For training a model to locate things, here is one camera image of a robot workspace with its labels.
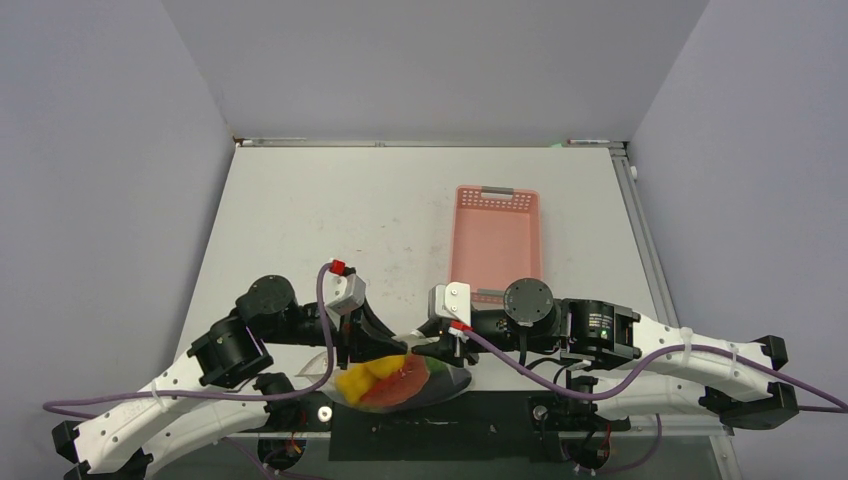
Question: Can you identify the purple toy eggplant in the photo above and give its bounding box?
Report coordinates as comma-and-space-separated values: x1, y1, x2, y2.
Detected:
410, 368, 473, 408

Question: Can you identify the pink perforated plastic basket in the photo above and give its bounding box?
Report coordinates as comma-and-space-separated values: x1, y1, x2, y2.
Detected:
449, 185, 544, 305

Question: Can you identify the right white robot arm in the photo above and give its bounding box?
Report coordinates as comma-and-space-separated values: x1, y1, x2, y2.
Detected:
411, 278, 800, 430

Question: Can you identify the aluminium table edge rail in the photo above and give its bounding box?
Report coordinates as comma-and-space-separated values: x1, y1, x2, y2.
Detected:
609, 142, 680, 327

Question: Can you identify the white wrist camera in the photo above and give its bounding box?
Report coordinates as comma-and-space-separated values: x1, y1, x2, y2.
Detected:
323, 259, 366, 318
428, 282, 471, 326

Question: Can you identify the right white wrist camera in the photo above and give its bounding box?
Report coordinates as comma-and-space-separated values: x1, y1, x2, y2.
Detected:
428, 282, 471, 326

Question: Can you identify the clear dotted zip top bag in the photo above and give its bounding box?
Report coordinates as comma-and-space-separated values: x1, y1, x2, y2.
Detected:
319, 332, 473, 414

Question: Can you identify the red watermelon slice toy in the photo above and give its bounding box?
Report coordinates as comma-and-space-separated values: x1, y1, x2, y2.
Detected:
360, 354, 430, 410

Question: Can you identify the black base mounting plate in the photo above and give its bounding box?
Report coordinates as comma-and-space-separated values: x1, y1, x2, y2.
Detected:
251, 390, 631, 463

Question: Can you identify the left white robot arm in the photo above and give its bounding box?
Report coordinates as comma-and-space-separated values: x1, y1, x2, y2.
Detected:
45, 265, 408, 479

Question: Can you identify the green toy apple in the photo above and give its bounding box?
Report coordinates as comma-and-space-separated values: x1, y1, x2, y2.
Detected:
424, 357, 450, 374

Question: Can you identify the yellow toy bell pepper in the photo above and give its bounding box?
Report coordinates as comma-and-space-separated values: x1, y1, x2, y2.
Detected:
334, 355, 406, 405

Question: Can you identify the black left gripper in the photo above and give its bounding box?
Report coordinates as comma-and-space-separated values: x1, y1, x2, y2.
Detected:
261, 294, 407, 369

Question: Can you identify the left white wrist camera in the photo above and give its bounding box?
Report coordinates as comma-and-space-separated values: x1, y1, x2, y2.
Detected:
323, 259, 366, 318

